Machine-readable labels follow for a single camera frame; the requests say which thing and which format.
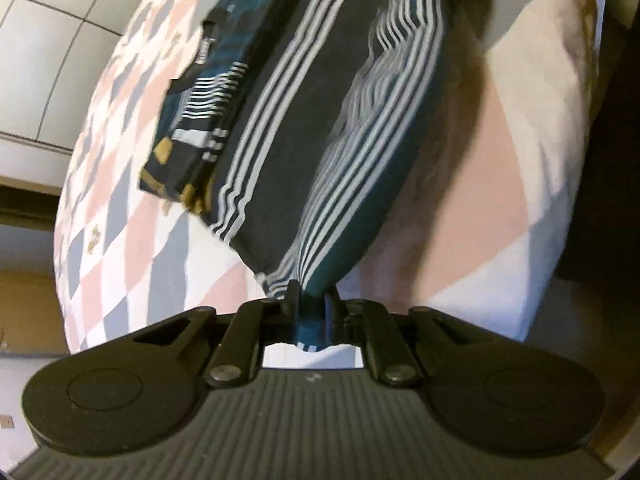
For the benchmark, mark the dark striped sweater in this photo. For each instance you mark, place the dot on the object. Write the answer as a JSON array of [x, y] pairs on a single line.
[[320, 125]]

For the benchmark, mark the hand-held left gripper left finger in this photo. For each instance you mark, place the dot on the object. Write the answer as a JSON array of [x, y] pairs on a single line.
[[295, 305]]

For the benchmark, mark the pink blue checkered quilt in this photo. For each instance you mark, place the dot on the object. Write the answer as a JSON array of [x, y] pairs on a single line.
[[510, 170]]

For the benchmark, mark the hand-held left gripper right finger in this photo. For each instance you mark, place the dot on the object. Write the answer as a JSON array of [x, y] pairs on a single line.
[[328, 312]]

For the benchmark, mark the white wardrobe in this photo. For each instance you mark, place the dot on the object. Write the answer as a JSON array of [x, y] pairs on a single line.
[[55, 45]]

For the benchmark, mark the wall switch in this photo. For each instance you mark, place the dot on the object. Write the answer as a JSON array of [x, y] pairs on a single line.
[[6, 421]]

